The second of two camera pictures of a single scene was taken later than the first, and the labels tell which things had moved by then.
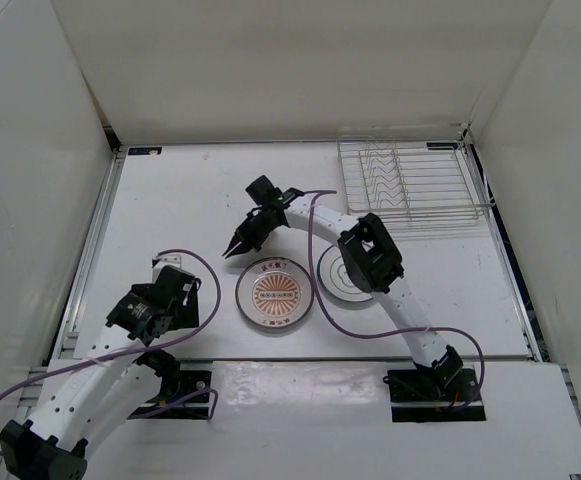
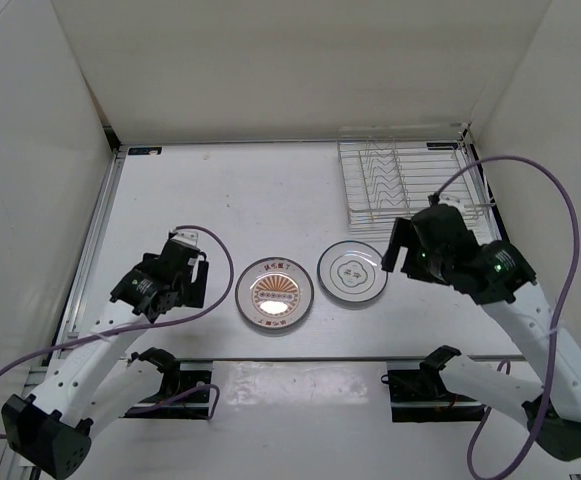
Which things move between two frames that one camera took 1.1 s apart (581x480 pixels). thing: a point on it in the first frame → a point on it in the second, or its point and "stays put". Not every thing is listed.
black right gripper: (249, 241) → (403, 235)
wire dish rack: (420, 179) stays put
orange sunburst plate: (274, 292) stays put
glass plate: (334, 276) stays put
